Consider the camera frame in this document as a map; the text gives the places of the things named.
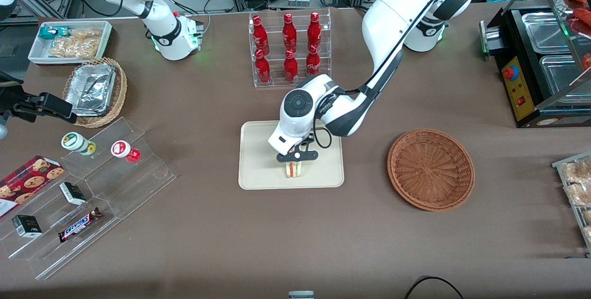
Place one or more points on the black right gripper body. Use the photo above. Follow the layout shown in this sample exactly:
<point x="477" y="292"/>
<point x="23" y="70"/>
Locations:
<point x="19" y="106"/>

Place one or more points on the triangle sandwich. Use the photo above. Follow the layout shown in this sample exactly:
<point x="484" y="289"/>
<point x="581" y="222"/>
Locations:
<point x="294" y="170"/>

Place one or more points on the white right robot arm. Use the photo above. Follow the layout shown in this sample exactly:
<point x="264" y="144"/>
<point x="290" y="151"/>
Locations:
<point x="161" y="26"/>

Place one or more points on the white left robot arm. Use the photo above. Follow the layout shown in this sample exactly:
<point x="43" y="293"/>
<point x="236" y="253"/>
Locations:
<point x="392" y="13"/>

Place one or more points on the cream rectangular plastic tray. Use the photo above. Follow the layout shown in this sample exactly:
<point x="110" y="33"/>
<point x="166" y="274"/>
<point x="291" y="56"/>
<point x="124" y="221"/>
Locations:
<point x="258" y="160"/>

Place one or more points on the aluminium foil tray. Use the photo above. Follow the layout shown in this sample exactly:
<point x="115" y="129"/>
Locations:
<point x="90" y="89"/>

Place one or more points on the tan wicker basket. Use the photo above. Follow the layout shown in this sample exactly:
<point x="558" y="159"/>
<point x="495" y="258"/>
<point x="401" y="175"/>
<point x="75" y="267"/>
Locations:
<point x="117" y="100"/>

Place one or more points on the round brown wicker basket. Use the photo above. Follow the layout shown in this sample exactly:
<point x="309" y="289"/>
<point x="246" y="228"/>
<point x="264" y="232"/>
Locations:
<point x="431" y="170"/>

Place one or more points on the green cap yoghurt bottle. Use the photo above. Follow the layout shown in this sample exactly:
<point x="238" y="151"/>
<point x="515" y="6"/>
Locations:
<point x="76" y="143"/>

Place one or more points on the white snack bin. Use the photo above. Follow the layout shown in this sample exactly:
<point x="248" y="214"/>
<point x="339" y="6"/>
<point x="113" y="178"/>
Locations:
<point x="37" y="54"/>

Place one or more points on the clear acrylic bottle rack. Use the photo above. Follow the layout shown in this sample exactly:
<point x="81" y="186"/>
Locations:
<point x="277" y="82"/>

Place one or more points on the bag of chips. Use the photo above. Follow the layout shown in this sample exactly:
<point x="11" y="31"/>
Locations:
<point x="76" y="44"/>

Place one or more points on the red cola bottle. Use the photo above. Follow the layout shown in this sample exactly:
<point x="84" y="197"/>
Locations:
<point x="313" y="63"/>
<point x="314" y="30"/>
<point x="289" y="31"/>
<point x="262" y="67"/>
<point x="260" y="33"/>
<point x="290" y="66"/>

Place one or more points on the teal snack packet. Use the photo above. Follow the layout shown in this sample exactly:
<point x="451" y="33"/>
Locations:
<point x="53" y="32"/>

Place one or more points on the red cookie box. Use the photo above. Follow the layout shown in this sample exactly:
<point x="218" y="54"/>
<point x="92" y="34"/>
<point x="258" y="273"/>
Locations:
<point x="30" y="181"/>

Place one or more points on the red cap yoghurt bottle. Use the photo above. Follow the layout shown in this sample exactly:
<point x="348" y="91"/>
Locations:
<point x="123" y="150"/>

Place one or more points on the small black box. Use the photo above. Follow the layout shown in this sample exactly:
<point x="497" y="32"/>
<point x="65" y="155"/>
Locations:
<point x="27" y="226"/>
<point x="73" y="193"/>

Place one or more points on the clear acrylic stepped display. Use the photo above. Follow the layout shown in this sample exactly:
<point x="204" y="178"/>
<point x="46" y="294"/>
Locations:
<point x="134" y="188"/>

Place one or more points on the snickers chocolate bar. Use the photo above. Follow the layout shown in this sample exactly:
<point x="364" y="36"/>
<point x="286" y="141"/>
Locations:
<point x="78" y="225"/>

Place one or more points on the grey box at table edge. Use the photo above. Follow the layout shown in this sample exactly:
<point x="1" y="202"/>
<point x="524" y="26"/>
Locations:
<point x="301" y="295"/>

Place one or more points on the white power strip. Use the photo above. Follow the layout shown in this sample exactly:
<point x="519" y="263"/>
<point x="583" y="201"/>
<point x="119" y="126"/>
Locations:
<point x="298" y="0"/>

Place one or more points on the black food warmer yellow panel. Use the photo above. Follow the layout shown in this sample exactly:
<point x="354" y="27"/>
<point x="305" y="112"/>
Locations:
<point x="519" y="82"/>

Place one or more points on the steel warmer pan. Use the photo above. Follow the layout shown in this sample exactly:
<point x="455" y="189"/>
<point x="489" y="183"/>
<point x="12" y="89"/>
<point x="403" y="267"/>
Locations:
<point x="561" y="77"/>
<point x="545" y="31"/>

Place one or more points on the bagged bread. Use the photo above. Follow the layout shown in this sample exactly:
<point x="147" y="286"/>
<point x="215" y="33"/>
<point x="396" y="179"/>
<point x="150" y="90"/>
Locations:
<point x="577" y="170"/>
<point x="579" y="194"/>

